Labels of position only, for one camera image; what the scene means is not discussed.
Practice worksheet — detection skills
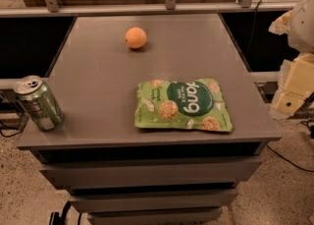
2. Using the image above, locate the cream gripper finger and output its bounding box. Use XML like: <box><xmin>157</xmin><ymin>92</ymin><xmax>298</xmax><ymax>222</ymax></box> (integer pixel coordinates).
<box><xmin>268</xmin><ymin>11</ymin><xmax>292</xmax><ymax>35</ymax></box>
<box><xmin>273</xmin><ymin>53</ymin><xmax>314</xmax><ymax>115</ymax></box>

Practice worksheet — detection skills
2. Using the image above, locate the orange fruit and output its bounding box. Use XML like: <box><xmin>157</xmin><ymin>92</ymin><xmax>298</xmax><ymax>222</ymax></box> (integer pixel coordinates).
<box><xmin>126</xmin><ymin>28</ymin><xmax>147</xmax><ymax>49</ymax></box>

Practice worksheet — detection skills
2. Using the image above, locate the green rice chip bag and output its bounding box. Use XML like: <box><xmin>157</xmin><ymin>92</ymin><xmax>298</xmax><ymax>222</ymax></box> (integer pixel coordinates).
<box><xmin>134</xmin><ymin>79</ymin><xmax>233</xmax><ymax>133</ymax></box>

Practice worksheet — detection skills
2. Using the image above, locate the grey drawer cabinet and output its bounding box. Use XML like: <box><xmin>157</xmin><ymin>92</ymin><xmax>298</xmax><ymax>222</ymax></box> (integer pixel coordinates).
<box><xmin>18</xmin><ymin>15</ymin><xmax>281</xmax><ymax>225</ymax></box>

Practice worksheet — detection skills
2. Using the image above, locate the green soda can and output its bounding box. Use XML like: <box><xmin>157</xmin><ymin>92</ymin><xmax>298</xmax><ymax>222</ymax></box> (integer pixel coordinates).
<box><xmin>14</xmin><ymin>76</ymin><xmax>63</xmax><ymax>131</ymax></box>

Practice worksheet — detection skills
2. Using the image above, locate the black hanging cable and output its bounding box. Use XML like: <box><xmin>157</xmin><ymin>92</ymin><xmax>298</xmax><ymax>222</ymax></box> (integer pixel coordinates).
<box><xmin>246</xmin><ymin>0</ymin><xmax>263</xmax><ymax>56</ymax></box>

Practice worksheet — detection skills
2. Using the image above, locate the black cable on floor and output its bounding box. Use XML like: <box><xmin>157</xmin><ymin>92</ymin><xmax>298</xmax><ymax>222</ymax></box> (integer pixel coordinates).
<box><xmin>266</xmin><ymin>144</ymin><xmax>314</xmax><ymax>173</ymax></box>

